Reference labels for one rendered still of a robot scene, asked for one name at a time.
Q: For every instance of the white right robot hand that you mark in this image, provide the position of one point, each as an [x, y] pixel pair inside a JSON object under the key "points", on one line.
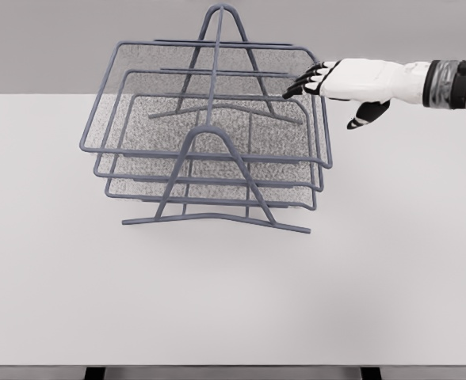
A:
{"points": [[356, 81]]}

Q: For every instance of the large grey mesh tray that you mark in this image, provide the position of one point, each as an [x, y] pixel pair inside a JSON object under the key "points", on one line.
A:
{"points": [[150, 59]]}

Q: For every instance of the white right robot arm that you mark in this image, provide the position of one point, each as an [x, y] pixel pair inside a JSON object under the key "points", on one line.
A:
{"points": [[439, 83]]}

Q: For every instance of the small grey mesh tray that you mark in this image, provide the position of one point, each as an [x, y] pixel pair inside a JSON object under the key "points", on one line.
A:
{"points": [[217, 194]]}

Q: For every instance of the medium grey mesh tray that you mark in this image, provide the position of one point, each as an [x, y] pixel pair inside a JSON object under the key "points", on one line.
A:
{"points": [[146, 168]]}

